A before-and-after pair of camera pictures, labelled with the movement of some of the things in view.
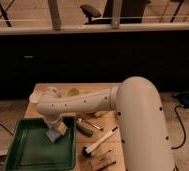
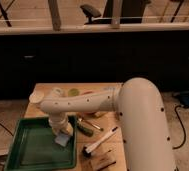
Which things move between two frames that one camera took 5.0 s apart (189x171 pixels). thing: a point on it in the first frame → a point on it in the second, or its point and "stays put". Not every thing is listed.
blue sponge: x=52 y=135 → x=62 y=139
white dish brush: x=88 y=149 stays put
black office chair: x=131 y=12 stays put
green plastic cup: x=73 y=92 stays put
